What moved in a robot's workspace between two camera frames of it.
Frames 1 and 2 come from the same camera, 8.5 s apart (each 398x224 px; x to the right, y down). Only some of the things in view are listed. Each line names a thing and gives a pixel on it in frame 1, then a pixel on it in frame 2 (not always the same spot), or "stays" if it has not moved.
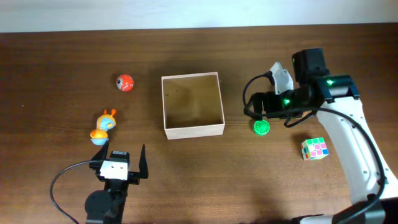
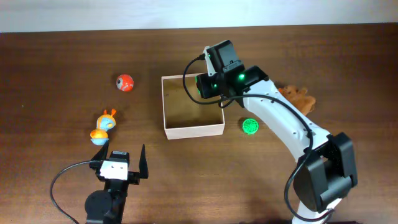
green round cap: x=261 y=127 to x=250 y=126
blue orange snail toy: x=104 y=122 stays
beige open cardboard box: x=193 y=105 stays
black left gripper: x=134 y=178 stays
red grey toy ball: x=125 y=83 stays
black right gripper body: x=277 y=105 to x=209 y=85
